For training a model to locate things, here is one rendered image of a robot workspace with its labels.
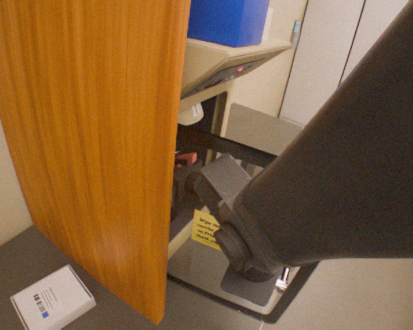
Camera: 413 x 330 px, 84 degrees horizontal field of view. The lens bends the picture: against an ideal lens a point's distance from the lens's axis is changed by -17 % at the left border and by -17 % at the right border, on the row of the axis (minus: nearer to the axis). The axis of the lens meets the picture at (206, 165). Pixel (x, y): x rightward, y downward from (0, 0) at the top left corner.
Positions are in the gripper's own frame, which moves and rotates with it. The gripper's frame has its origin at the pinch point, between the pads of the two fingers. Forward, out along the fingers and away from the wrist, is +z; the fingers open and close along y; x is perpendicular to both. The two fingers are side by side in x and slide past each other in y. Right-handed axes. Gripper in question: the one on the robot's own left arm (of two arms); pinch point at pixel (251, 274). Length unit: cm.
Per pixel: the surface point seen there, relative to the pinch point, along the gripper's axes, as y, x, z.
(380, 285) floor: -62, 102, 162
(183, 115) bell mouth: -22.5, -23.5, -5.2
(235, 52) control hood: -17.1, -10.5, -26.2
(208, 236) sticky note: -3.7, -9.4, 1.4
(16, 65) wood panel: -9, -47, -24
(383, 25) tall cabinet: -303, 55, 80
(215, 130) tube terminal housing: -33.4, -22.0, 10.4
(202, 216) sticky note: -5.4, -11.1, -2.2
